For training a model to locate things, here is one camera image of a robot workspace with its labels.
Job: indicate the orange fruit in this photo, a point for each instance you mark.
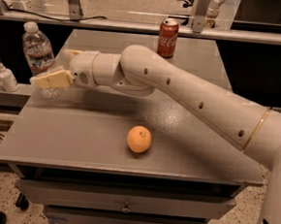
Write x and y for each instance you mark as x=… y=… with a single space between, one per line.
x=139 y=139

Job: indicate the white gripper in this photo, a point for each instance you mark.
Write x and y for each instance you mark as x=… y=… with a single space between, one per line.
x=82 y=68

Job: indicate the clear plastic water bottle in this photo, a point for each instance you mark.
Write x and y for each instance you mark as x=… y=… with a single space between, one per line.
x=37 y=49

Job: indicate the white pump dispenser bottle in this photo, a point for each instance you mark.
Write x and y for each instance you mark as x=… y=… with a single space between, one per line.
x=7 y=78

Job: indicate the red coke can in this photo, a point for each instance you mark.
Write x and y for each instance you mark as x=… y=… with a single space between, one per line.
x=167 y=37

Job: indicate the cabinet caster wheel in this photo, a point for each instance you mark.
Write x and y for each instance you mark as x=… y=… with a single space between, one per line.
x=22 y=202

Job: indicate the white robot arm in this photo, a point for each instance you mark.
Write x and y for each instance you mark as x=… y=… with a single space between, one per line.
x=251 y=128

